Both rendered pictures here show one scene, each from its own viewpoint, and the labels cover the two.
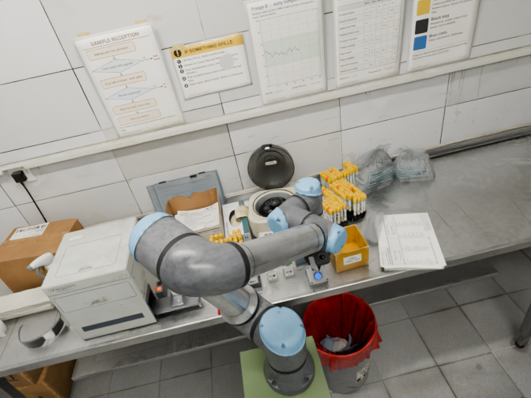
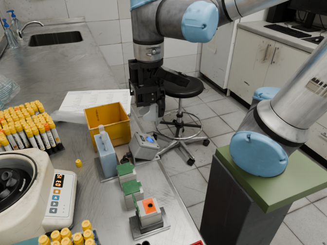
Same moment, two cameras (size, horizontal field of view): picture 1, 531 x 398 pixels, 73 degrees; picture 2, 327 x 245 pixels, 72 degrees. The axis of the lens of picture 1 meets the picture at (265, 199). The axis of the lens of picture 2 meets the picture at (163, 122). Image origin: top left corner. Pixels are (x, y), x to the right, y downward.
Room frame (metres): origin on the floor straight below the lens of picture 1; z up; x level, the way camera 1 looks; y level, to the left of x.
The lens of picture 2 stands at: (1.01, 0.40, 1.40)
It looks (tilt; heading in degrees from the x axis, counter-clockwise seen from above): 36 degrees down; 251
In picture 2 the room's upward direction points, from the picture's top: straight up
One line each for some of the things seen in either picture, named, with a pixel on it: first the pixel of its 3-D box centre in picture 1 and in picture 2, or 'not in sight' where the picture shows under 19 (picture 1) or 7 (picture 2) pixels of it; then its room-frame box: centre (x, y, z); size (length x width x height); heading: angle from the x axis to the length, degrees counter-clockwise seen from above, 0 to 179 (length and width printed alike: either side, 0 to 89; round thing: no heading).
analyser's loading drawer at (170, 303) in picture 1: (172, 301); not in sight; (0.91, 0.42, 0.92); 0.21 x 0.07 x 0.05; 92
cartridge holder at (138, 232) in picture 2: (254, 282); (149, 220); (0.94, 0.11, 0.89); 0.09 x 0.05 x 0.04; 0
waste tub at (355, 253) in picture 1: (345, 248); (107, 126); (0.98, -0.27, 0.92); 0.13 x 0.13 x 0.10; 4
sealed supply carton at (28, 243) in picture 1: (45, 253); not in sight; (1.29, 1.02, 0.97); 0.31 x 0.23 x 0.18; 86
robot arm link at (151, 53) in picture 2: not in sight; (149, 50); (0.86, -0.13, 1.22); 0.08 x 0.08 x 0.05
